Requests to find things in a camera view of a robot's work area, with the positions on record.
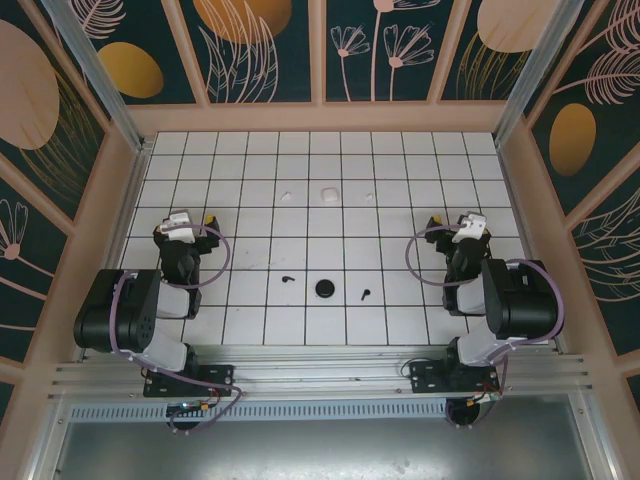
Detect aluminium frame post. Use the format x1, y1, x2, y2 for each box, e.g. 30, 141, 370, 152
42, 0, 151, 154
492, 0, 596, 146

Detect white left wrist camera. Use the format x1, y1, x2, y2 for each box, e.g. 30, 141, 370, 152
162, 211, 196, 242

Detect grey metal sheet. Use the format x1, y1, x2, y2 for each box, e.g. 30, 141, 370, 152
47, 394, 609, 480

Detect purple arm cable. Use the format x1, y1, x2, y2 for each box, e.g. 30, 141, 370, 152
405, 224, 566, 401
110, 223, 246, 434

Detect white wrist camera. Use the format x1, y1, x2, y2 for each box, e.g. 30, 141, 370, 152
162, 211, 196, 242
452, 211, 490, 245

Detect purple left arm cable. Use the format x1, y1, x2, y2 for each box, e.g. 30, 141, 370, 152
110, 223, 246, 434

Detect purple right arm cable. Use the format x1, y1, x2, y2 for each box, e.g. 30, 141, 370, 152
405, 224, 566, 401

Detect long aluminium mounting rail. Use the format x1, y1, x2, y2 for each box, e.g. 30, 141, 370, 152
49, 344, 596, 401

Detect base wiring with connector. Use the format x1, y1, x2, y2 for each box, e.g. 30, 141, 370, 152
167, 387, 241, 434
447, 372, 502, 430

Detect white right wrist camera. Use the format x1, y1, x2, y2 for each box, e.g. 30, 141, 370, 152
452, 211, 490, 245

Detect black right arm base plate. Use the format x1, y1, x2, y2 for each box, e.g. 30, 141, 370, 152
408, 360, 501, 396

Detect perforated metal cable tray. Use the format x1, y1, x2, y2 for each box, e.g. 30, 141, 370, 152
69, 402, 451, 422

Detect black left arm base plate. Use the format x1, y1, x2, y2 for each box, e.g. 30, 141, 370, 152
143, 364, 236, 399

